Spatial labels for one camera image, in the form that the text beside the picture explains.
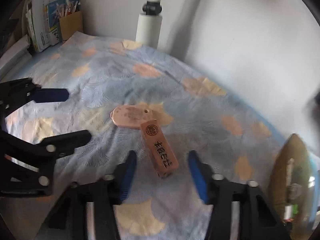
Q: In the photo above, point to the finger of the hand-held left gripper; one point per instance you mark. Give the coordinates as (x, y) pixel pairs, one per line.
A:
(66, 140)
(51, 95)

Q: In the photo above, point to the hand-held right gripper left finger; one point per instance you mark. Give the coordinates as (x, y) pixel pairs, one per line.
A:
(127, 177)

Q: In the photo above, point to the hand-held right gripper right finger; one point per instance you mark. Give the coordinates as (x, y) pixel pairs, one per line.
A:
(198, 178)

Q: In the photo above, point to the golden glass bowl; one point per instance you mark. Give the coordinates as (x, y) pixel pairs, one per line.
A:
(290, 170)

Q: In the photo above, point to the white board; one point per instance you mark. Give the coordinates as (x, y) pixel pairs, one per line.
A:
(12, 55)

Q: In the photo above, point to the pink oval tag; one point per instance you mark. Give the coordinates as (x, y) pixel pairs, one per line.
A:
(130, 116)

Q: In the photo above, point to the blue floral printed cloth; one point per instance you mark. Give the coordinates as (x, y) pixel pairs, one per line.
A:
(112, 85)

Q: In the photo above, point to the brown cardboard box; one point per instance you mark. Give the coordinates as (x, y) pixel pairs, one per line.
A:
(72, 26)

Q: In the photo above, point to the blue printed booklet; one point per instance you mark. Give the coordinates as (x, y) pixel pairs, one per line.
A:
(53, 22)

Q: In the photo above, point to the white pole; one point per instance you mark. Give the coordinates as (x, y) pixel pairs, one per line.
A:
(150, 30)

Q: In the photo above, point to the black pole clamp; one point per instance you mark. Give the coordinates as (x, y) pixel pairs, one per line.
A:
(152, 8)

